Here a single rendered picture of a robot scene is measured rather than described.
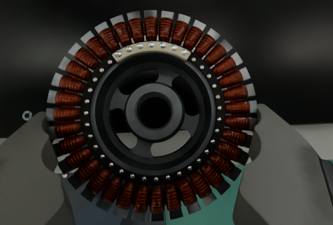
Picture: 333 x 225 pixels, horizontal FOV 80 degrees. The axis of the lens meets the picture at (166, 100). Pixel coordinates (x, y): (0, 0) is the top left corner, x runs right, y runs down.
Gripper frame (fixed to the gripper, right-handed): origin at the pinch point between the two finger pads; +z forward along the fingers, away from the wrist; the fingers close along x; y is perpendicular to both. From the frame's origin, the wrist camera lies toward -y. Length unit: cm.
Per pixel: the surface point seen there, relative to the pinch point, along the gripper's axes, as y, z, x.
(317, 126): 7.1, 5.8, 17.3
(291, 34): -1.9, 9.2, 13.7
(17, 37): -2.1, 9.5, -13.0
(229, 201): 82, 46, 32
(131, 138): 7.5, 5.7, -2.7
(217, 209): 84, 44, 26
